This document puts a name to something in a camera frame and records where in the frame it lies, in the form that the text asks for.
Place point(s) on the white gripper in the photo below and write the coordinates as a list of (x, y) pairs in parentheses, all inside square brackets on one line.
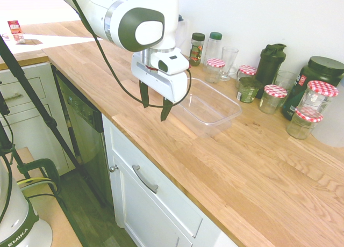
[(164, 84)]

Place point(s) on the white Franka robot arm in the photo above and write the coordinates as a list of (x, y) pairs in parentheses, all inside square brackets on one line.
[(145, 5)]

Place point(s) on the clear plastic rectangular container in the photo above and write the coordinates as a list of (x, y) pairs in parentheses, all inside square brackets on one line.
[(212, 110)]

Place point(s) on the spice jar with dark lid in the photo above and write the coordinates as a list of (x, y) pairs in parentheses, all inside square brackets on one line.
[(197, 52)]

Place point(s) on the glass jar red gingham lid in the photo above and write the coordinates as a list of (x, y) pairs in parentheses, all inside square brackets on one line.
[(302, 124), (272, 99), (215, 69), (246, 71)]

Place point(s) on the stainless steel dishwasher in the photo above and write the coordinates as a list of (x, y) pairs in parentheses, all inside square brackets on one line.
[(86, 129)]

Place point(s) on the clear bottle with green lid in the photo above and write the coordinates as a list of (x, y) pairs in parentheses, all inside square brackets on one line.
[(213, 49)]

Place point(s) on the silver cabinet knob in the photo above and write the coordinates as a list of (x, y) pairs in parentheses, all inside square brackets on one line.
[(113, 168)]

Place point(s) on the tall clear glass mug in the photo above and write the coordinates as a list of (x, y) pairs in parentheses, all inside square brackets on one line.
[(229, 61)]

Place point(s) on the green lidded small jar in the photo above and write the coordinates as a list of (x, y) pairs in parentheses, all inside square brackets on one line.
[(248, 91)]

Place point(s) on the white cabinet with drawer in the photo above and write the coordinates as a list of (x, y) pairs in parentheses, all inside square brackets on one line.
[(150, 204)]

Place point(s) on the black shaker bottle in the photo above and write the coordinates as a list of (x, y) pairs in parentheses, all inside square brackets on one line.
[(270, 64)]

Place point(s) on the white cabinet with drawers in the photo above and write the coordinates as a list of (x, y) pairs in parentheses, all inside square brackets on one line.
[(32, 118)]

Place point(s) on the dark green clamp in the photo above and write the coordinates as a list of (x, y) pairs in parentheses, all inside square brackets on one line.
[(47, 165)]

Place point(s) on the clear drinking glass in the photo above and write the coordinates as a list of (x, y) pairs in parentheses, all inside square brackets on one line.
[(286, 79)]

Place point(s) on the silver drawer pull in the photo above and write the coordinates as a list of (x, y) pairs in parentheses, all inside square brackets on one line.
[(13, 97)]

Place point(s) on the red and white carton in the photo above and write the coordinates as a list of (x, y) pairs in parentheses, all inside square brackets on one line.
[(16, 32)]

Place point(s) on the wooden robot mounting board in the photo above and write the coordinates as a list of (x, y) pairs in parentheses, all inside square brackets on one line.
[(53, 220)]

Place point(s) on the large jar red gingham lid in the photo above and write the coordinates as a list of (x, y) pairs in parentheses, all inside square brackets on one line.
[(319, 95)]

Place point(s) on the large black supplement tub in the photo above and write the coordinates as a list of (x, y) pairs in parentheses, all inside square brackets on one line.
[(319, 69)]

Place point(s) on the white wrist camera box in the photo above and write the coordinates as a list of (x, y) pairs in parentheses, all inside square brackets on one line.
[(174, 61)]

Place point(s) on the black camera tripod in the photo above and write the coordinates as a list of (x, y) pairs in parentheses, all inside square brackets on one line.
[(29, 90)]

